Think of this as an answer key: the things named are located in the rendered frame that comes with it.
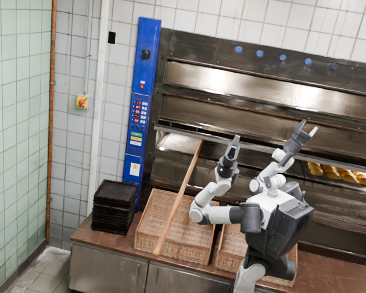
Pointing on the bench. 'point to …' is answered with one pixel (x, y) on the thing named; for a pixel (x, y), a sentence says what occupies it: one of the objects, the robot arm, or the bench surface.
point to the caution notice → (135, 169)
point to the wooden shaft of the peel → (176, 203)
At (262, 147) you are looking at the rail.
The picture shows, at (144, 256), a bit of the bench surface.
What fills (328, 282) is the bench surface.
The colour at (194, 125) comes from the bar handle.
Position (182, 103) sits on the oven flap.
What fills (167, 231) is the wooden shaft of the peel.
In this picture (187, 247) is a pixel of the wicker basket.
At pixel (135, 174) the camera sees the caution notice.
